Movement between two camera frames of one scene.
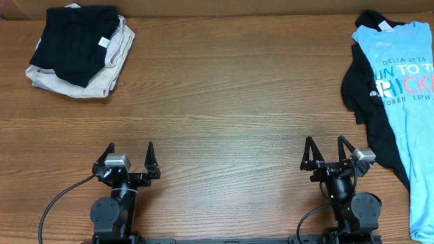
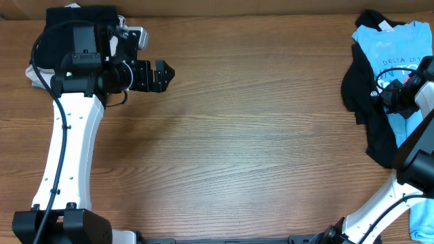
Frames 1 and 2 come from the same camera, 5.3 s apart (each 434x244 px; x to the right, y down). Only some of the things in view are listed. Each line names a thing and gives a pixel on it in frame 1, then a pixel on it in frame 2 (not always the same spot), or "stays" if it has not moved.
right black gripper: (325, 168) -> (386, 99)
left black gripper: (144, 179) -> (160, 83)
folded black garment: (74, 41) stays
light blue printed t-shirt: (403, 56) stays
